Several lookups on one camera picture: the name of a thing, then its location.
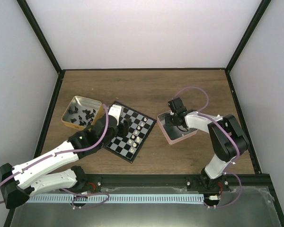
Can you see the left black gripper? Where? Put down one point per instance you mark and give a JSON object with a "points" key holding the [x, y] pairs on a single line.
{"points": [[124, 128]]}

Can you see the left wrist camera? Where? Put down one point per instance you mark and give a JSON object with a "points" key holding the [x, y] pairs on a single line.
{"points": [[116, 112]]}

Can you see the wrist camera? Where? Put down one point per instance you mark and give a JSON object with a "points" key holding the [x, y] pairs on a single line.
{"points": [[116, 112], [176, 106]]}

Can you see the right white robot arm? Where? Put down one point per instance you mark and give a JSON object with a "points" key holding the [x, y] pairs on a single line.
{"points": [[228, 139]]}

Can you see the yellow tin box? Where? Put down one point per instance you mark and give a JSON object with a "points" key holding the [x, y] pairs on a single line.
{"points": [[82, 103]]}

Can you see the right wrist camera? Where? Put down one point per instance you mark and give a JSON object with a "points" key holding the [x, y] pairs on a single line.
{"points": [[176, 106]]}

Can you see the pink tin box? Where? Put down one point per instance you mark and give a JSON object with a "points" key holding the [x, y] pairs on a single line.
{"points": [[174, 134]]}

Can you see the light blue slotted cable duct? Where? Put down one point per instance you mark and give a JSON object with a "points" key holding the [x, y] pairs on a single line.
{"points": [[121, 198]]}

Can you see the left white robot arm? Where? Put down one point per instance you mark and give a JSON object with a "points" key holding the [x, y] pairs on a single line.
{"points": [[21, 182]]}

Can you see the black and white chessboard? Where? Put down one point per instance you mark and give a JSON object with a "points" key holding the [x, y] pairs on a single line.
{"points": [[120, 146]]}

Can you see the black chess pieces pile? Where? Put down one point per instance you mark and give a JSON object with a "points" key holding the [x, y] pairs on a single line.
{"points": [[82, 117]]}

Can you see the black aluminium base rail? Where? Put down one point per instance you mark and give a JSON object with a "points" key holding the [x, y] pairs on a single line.
{"points": [[191, 182]]}

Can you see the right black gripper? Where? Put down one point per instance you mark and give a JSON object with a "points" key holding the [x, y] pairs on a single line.
{"points": [[168, 122]]}

